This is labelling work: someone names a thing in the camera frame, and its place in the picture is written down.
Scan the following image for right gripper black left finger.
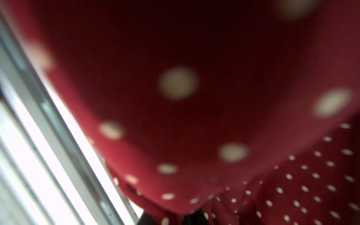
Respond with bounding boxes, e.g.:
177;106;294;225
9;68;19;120
137;212;157;225

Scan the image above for aluminium front rail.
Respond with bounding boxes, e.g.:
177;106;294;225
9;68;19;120
1;10;139;225

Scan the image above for dark red polka-dot skirt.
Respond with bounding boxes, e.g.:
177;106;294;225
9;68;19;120
1;1;360;225

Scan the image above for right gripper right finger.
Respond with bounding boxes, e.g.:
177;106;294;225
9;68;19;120
182;210;209;225

